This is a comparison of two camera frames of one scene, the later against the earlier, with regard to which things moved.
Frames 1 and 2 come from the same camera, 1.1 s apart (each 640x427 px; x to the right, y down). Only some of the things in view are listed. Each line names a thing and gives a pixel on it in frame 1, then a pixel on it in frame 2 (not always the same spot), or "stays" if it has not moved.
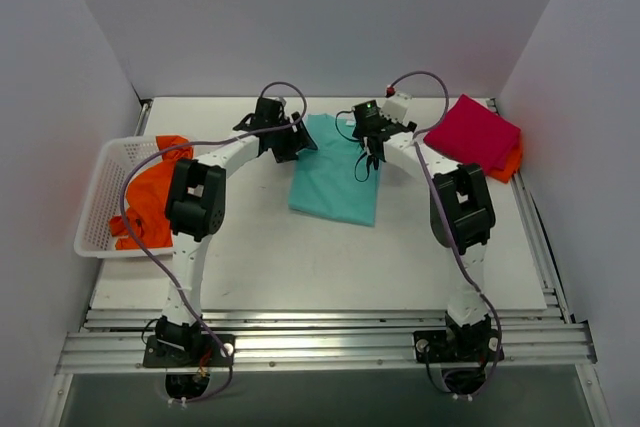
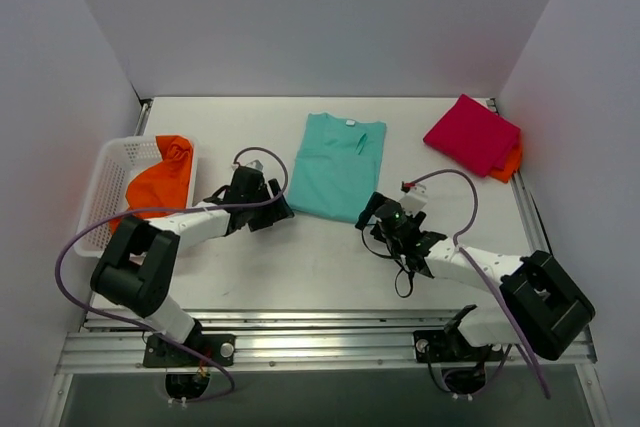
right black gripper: x=375 y=145 -> x=375 y=217
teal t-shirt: x=337 y=179 stays
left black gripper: x=292 y=140 -> x=270 y=208
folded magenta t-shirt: x=473 y=134 stays
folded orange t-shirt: x=511 y=167 stays
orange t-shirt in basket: x=147 y=199 stays
